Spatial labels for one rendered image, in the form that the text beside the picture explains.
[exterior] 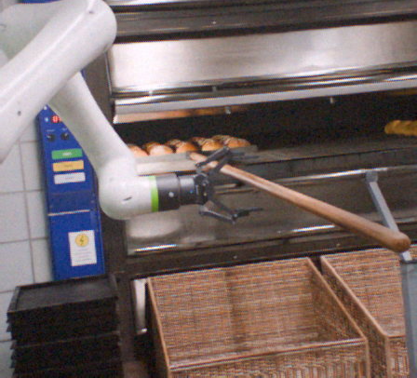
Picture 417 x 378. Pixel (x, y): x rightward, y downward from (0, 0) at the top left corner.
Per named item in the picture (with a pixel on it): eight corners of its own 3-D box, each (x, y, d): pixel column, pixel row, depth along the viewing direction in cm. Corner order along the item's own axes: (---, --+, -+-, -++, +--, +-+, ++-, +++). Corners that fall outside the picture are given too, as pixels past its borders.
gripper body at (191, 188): (174, 173, 183) (209, 169, 185) (177, 206, 184) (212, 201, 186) (179, 176, 176) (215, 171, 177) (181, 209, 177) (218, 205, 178)
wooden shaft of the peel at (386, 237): (413, 253, 106) (412, 233, 106) (394, 256, 105) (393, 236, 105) (197, 159, 273) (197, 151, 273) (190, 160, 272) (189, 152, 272)
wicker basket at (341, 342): (151, 359, 236) (143, 276, 233) (316, 335, 246) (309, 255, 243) (168, 428, 189) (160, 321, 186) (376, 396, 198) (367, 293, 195)
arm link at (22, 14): (20, 25, 148) (46, -12, 155) (-28, 31, 154) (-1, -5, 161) (66, 91, 160) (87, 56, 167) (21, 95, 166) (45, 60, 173)
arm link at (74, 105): (33, 100, 163) (78, 79, 162) (32, 73, 171) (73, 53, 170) (108, 201, 186) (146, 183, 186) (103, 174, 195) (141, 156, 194)
